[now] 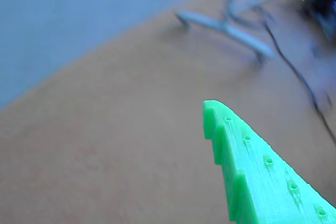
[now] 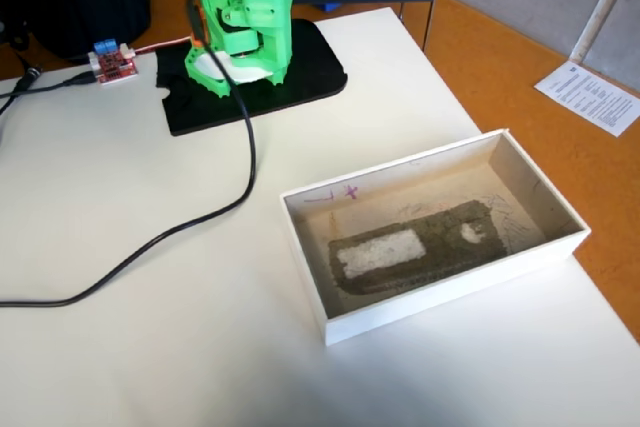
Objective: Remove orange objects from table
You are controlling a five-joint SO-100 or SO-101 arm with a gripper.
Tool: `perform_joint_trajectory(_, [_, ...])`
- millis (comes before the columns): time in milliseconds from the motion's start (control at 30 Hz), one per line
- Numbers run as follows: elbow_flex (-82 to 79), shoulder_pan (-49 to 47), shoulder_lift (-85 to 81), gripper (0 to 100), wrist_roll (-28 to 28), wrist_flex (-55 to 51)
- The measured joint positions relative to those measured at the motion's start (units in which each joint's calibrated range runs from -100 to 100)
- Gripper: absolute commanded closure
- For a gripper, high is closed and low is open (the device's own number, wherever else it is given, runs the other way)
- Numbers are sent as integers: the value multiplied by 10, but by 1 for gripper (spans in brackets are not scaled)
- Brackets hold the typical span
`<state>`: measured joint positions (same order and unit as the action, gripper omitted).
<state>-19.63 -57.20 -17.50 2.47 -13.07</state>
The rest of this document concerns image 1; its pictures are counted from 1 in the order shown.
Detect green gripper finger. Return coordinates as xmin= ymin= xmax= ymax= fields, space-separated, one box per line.
xmin=202 ymin=100 xmax=336 ymax=224

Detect metal stand legs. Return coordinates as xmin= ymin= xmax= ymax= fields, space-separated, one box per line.
xmin=174 ymin=0 xmax=309 ymax=65

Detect thin black cable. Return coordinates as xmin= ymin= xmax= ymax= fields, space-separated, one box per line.
xmin=264 ymin=20 xmax=336 ymax=142

